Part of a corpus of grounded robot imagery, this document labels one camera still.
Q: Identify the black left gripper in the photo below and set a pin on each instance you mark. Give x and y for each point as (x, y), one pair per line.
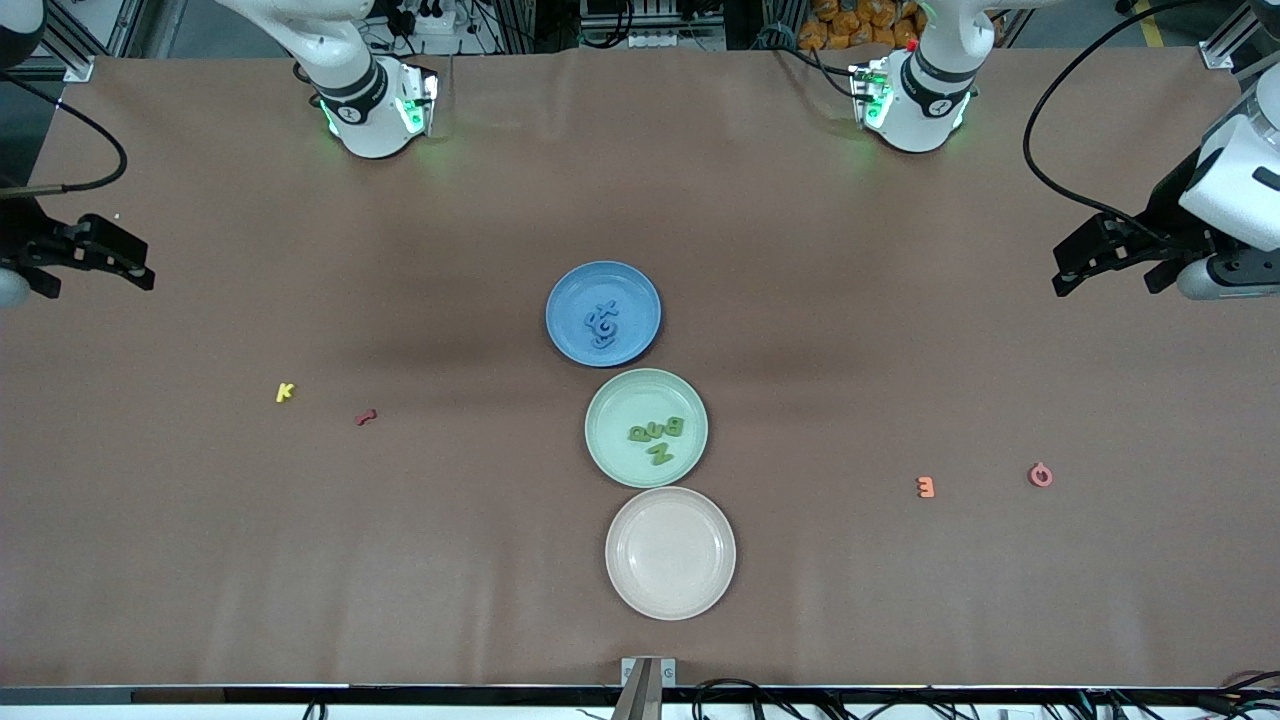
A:
(1167, 222)

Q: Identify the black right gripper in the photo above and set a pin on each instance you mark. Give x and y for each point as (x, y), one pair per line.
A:
(20, 243)

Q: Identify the green foam letter B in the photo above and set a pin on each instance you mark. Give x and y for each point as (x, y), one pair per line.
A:
(669, 427)

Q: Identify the green foam letter Z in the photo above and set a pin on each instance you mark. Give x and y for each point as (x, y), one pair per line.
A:
(660, 456)

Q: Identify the blue foam capital G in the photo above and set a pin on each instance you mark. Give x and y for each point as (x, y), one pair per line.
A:
(596, 324)

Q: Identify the blue foam plus sign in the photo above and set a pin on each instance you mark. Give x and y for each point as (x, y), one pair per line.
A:
(608, 306)

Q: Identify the pink foam letter G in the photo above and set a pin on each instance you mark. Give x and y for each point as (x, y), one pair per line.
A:
(1033, 476)

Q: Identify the yellow foam letter K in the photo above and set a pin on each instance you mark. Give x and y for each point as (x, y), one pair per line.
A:
(284, 392)

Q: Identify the green-lit left base box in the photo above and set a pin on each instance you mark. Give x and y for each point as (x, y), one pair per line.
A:
(870, 95)

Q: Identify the green-lit base box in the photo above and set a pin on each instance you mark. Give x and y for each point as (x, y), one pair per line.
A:
(870, 95)
(418, 100)

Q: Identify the red foam letter r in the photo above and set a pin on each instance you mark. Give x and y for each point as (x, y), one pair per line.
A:
(366, 417)

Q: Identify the bag of oranges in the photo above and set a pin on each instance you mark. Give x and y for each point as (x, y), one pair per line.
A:
(850, 25)

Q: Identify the green-lit right base box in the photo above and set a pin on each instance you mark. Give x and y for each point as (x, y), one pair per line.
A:
(418, 100)

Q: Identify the brown table cover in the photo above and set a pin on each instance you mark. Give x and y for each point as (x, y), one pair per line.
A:
(400, 560)

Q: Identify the blue plate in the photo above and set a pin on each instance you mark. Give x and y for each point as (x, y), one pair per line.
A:
(575, 295)

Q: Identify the green plate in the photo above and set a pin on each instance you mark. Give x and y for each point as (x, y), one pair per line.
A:
(620, 400)

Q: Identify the metal equipment rack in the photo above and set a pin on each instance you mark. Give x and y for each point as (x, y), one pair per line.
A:
(650, 20)

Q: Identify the beige plate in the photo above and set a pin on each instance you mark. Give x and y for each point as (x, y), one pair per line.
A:
(670, 555)

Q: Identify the aluminium frame profile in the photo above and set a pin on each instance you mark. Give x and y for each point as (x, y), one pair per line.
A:
(1232, 40)
(90, 40)

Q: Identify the black table edge rail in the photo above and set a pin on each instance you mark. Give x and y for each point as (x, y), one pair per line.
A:
(200, 694)

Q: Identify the grey metal table bracket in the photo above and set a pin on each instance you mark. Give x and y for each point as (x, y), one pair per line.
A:
(648, 690)

